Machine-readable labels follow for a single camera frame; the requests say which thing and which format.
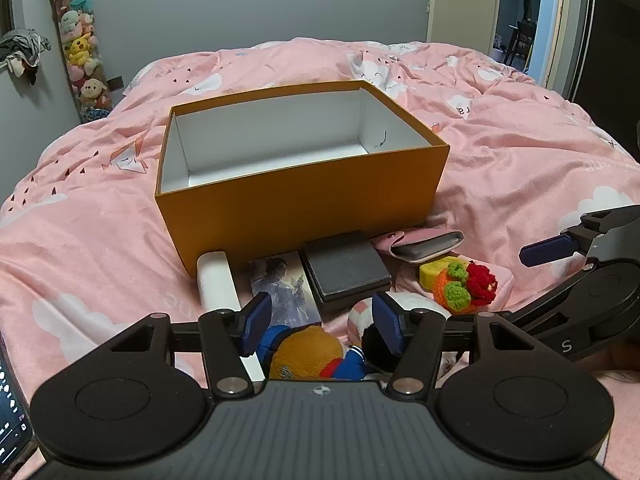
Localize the dark wooden chair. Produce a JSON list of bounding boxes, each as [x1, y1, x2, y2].
[[505, 19, 537, 66]]

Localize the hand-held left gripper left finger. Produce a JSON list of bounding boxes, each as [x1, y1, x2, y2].
[[107, 291, 274, 400]]

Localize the white door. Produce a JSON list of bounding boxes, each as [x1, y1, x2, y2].
[[426, 0, 502, 52]]

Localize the orange plush toy blue outfit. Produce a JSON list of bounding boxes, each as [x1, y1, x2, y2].
[[257, 325, 369, 381]]

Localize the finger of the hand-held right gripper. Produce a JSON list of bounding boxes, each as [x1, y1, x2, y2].
[[519, 203, 640, 269], [444, 270, 599, 336]]

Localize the white glasses case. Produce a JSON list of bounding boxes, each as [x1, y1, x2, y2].
[[196, 250, 267, 382]]

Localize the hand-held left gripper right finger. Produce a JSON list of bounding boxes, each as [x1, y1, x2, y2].
[[371, 291, 544, 397]]

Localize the pink striped white plush toy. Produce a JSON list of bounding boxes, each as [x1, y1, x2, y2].
[[347, 291, 453, 376]]

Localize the clear tube of plush toys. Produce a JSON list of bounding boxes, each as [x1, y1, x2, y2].
[[50, 0, 115, 124]]

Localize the orange cardboard box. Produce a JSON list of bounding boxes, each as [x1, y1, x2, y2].
[[154, 79, 451, 279]]

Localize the grey hanging clothes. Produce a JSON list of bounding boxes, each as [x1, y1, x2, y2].
[[0, 27, 52, 86]]

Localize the crocheted fruit ornament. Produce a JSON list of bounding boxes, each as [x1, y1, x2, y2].
[[419, 256, 500, 316]]

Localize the pink card wallet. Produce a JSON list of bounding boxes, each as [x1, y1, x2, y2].
[[374, 227, 466, 265]]

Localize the dark grey box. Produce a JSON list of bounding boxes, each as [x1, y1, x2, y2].
[[301, 230, 393, 317]]

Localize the black smartphone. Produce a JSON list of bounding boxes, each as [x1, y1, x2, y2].
[[0, 347, 39, 466]]

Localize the dark wardrobe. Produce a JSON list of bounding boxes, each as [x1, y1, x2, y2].
[[570, 0, 640, 166]]

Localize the pink printed quilt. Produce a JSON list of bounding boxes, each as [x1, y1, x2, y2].
[[0, 37, 640, 480]]

